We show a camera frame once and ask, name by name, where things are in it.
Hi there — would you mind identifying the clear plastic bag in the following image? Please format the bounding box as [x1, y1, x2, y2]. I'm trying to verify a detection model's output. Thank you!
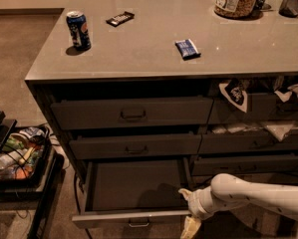
[210, 120, 298, 141]

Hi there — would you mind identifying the black bin of trash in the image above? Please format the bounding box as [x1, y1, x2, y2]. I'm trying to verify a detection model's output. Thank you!
[0, 125, 51, 189]

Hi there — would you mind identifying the black chocolate bar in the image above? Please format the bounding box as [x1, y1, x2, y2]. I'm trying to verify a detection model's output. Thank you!
[107, 11, 135, 27]

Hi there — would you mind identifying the grey drawer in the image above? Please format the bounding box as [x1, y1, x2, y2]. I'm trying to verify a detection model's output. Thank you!
[72, 158, 190, 228]
[208, 93, 298, 124]
[198, 130, 298, 154]
[69, 133, 201, 159]
[191, 153, 298, 176]
[51, 97, 213, 130]

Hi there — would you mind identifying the blue snack packet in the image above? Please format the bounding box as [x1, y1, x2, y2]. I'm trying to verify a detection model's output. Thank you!
[175, 39, 201, 60]

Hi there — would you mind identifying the black floor cable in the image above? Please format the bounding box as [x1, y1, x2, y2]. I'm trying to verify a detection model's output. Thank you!
[72, 172, 94, 239]

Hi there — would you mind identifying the grey counter cabinet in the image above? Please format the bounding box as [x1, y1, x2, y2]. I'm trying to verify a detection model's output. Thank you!
[26, 0, 298, 176]

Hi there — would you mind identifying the blue pepsi can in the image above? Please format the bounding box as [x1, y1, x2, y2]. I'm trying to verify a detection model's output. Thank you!
[66, 11, 91, 51]

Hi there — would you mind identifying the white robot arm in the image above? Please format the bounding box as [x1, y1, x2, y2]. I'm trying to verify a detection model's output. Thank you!
[178, 173, 298, 239]

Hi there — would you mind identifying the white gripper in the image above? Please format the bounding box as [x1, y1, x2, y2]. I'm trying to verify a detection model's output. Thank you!
[178, 187, 214, 239]

